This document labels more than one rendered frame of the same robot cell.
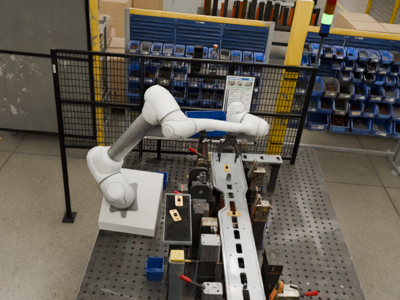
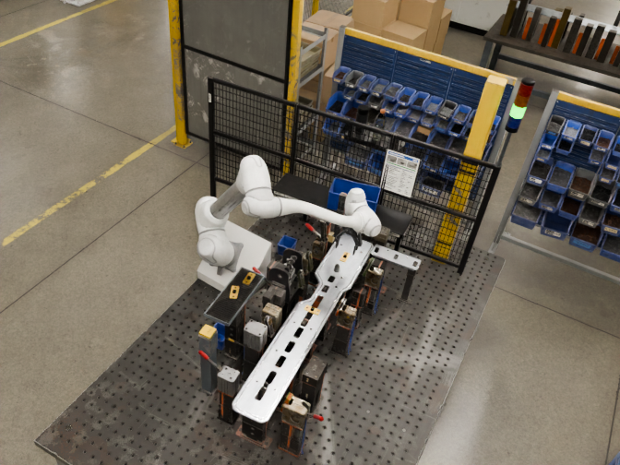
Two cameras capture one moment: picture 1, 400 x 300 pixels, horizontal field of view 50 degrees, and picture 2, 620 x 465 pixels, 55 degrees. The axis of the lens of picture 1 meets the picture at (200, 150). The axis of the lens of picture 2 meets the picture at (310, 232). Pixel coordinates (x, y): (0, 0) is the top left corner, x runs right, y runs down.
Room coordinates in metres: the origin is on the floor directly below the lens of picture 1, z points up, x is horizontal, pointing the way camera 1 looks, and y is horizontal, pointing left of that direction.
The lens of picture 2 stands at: (-0.02, -1.08, 3.39)
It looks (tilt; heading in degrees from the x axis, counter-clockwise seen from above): 41 degrees down; 25
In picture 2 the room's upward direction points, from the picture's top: 7 degrees clockwise
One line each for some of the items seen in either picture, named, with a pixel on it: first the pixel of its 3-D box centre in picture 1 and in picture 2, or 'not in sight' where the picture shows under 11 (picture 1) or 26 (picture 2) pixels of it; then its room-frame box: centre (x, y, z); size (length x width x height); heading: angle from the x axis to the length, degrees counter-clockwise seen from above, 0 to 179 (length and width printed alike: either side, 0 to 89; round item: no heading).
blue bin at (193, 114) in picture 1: (206, 123); (353, 197); (2.82, -0.03, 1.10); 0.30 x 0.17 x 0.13; 105
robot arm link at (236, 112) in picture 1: (236, 114); (356, 203); (2.40, -0.21, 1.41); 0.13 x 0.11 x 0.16; 54
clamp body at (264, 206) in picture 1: (258, 224); (343, 329); (2.01, -0.40, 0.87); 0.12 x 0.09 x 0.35; 95
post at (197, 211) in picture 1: (196, 236); (267, 319); (1.82, -0.03, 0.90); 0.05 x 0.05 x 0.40; 5
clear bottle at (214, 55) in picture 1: (213, 58); (380, 124); (3.03, -0.03, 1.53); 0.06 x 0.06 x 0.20
